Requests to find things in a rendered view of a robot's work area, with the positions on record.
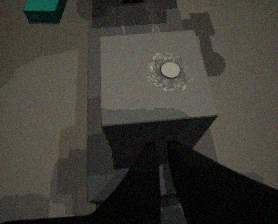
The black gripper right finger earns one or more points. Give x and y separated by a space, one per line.
210 193

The teal rectangular block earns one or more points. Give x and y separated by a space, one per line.
44 10

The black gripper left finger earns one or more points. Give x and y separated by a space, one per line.
136 199

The blue arbor press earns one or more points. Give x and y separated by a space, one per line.
115 18

